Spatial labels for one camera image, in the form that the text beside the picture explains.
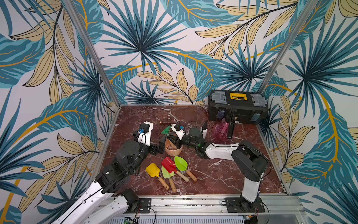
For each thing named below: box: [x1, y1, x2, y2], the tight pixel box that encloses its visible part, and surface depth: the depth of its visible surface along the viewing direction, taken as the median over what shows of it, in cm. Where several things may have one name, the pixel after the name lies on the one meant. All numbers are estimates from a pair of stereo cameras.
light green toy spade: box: [161, 165, 177, 194], surface depth 85 cm
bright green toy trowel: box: [174, 156, 198, 182], surface depth 90 cm
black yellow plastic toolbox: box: [207, 89, 269, 125], surface depth 102 cm
